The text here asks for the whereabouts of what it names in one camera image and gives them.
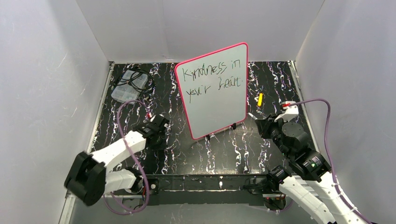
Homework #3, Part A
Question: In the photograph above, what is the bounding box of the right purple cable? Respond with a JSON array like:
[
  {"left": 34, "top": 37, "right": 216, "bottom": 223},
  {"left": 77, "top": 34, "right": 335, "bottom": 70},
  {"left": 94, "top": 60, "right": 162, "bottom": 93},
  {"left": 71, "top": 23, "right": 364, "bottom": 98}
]
[{"left": 284, "top": 98, "right": 369, "bottom": 224}]

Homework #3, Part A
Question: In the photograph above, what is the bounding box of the clear plastic box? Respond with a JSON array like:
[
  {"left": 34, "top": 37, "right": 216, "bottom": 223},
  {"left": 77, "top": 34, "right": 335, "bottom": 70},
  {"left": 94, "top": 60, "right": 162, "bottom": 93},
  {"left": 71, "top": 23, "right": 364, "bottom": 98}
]
[{"left": 111, "top": 69, "right": 150, "bottom": 103}]

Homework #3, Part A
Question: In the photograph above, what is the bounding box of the purple cable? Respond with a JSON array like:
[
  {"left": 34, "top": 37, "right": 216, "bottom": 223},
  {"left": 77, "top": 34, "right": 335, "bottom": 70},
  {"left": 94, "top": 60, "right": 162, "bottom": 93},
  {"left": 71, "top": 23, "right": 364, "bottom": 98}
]
[
  {"left": 102, "top": 99, "right": 151, "bottom": 216},
  {"left": 284, "top": 98, "right": 369, "bottom": 224}
]

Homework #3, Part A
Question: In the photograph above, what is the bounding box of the pink framed whiteboard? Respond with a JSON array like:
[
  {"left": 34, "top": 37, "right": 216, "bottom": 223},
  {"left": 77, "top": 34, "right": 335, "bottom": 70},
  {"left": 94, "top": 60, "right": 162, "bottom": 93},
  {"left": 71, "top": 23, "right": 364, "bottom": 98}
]
[{"left": 175, "top": 42, "right": 248, "bottom": 140}]

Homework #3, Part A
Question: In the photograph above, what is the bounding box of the metal whiteboard stand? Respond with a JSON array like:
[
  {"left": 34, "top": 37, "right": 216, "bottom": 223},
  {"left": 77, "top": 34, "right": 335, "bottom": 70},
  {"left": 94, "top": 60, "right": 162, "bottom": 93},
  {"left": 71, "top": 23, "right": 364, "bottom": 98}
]
[{"left": 196, "top": 122, "right": 244, "bottom": 142}]

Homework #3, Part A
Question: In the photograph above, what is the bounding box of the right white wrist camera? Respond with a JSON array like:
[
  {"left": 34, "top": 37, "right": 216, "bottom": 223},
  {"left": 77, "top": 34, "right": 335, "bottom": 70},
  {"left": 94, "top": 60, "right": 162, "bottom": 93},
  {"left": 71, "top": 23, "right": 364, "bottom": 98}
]
[{"left": 274, "top": 101, "right": 299, "bottom": 122}]

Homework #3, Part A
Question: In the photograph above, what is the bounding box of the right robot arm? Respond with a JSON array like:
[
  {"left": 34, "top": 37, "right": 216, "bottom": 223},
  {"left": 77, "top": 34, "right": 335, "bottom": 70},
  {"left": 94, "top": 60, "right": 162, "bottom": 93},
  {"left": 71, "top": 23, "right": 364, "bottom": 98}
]
[{"left": 255, "top": 115, "right": 371, "bottom": 224}]

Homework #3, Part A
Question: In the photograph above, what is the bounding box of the black coiled cable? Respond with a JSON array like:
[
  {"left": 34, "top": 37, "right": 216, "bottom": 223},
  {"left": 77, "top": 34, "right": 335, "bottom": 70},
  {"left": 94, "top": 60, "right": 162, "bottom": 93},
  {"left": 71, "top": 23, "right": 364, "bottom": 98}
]
[{"left": 117, "top": 70, "right": 156, "bottom": 94}]

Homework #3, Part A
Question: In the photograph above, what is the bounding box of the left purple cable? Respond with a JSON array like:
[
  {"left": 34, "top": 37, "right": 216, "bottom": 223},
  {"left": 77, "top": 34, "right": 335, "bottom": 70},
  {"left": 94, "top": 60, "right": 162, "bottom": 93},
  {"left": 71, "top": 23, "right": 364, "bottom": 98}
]
[{"left": 102, "top": 99, "right": 151, "bottom": 216}]

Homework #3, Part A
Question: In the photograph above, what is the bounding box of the yellow marker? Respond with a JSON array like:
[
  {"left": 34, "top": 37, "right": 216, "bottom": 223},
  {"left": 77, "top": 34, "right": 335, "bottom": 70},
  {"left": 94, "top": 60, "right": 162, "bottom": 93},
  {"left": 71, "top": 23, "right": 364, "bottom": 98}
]
[{"left": 257, "top": 93, "right": 263, "bottom": 107}]

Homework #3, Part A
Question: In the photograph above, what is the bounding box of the aluminium front rail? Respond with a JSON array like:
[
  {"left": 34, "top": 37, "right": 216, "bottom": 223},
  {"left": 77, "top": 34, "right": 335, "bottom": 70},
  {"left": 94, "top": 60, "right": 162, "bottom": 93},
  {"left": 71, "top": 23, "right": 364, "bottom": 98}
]
[{"left": 65, "top": 175, "right": 345, "bottom": 198}]

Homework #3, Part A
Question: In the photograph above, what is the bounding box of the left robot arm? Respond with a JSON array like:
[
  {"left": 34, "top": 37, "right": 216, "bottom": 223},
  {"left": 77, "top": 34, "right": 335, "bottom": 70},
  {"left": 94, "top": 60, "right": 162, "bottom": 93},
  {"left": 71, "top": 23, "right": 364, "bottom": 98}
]
[{"left": 64, "top": 115, "right": 170, "bottom": 206}]

